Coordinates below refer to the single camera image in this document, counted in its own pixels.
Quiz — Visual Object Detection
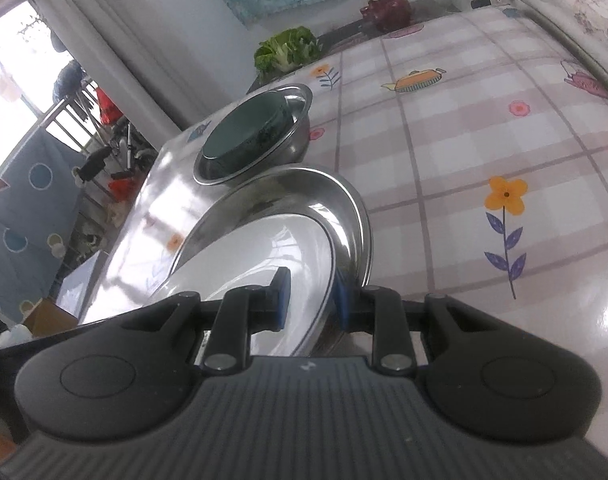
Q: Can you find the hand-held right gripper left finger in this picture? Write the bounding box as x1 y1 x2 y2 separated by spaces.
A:
118 266 292 373

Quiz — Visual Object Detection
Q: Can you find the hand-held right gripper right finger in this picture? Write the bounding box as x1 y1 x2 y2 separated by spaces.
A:
333 270 497 375

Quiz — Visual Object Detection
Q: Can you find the white printed ceramic plate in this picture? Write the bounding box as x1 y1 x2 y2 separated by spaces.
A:
166 211 337 356

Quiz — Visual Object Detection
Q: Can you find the stainless steel bowl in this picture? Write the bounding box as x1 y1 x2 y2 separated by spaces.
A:
192 83 313 188
194 84 312 183

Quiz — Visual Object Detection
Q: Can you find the green ceramic bowl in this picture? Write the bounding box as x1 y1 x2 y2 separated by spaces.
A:
204 94 291 173

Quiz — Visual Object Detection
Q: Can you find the red item on floor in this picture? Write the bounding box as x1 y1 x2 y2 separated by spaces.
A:
106 177 135 201

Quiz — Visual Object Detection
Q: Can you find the grey flat box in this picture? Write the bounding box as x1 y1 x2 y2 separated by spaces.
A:
56 252 105 321

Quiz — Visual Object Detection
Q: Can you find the plaid printed tablecloth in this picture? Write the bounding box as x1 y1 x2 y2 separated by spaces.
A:
76 2 608 361

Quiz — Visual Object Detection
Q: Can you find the folded stroller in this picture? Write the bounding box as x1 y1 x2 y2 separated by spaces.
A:
79 120 157 183

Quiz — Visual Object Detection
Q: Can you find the brown cardboard box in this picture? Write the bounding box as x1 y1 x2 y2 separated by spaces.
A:
21 296 80 333

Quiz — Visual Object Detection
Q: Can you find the green leafy lettuce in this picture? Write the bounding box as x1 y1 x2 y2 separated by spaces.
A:
254 26 325 73

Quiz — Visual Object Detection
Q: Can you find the red hanging bag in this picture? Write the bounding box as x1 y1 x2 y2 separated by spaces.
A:
95 86 122 126

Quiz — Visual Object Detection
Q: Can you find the blue circle-patterned play mat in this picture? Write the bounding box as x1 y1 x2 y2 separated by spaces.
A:
0 130 92 311

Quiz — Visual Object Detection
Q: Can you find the white plastic bag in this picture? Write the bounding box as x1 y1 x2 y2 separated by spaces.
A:
0 325 32 351

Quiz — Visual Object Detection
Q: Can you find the white railing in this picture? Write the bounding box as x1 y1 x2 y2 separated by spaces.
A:
34 85 115 221

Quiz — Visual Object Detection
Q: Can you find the blue hanging garment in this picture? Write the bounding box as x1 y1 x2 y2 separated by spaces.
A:
51 60 87 103

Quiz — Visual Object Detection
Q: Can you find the white curtain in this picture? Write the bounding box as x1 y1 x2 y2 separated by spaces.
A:
14 0 185 141

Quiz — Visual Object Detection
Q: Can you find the bright window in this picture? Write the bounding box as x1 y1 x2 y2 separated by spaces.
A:
0 0 80 176

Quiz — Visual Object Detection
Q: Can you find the white lace-trimmed cover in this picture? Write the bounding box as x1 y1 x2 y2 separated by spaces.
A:
459 0 608 101

